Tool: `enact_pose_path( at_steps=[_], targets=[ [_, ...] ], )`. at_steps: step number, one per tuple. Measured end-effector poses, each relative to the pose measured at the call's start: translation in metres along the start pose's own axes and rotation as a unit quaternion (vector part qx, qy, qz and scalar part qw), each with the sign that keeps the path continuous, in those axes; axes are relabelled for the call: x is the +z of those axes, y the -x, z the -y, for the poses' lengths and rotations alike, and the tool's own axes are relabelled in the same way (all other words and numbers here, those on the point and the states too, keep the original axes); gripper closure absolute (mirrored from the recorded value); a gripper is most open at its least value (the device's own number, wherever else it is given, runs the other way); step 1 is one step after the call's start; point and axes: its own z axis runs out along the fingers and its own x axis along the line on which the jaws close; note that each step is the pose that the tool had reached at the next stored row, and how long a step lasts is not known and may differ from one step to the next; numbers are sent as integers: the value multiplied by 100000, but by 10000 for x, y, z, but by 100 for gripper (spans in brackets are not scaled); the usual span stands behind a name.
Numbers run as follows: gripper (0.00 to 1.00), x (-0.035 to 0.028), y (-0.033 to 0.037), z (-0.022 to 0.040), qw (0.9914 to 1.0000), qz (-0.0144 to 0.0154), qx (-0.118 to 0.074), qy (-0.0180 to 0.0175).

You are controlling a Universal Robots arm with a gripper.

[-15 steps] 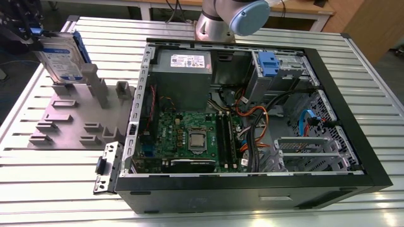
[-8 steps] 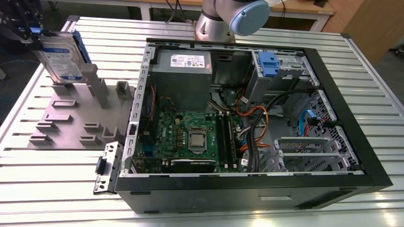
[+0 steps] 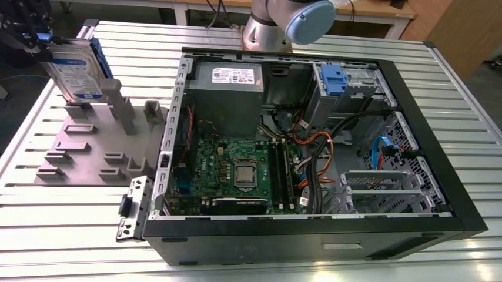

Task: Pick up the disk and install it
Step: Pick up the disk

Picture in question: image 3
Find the black graphics card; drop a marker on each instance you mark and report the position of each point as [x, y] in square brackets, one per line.
[236, 204]

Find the green motherboard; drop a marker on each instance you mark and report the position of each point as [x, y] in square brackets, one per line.
[212, 158]

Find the hard disk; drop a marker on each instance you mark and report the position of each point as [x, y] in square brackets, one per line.
[74, 76]

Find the silver expansion slot retainer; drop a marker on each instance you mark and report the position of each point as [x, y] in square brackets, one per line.
[138, 202]

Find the black open PC case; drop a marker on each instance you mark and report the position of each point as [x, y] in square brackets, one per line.
[274, 241]

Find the metal optical drive cage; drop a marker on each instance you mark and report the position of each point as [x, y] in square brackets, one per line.
[353, 101]

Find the white metal desk frame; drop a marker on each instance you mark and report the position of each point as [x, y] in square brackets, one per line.
[181, 16]

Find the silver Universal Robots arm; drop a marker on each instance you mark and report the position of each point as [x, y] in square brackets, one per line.
[266, 35]

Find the metal disk bay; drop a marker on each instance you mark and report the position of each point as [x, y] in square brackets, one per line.
[377, 192]

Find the black RAM stick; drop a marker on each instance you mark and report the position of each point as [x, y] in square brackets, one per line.
[289, 176]
[278, 176]

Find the grey power supply unit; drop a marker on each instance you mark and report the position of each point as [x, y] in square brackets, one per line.
[224, 111]

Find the grey parts rack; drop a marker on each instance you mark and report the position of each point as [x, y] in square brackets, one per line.
[94, 152]

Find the silver CPU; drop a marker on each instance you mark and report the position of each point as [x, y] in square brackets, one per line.
[246, 175]

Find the blue plastic drive latch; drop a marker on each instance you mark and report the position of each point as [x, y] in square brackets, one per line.
[333, 79]

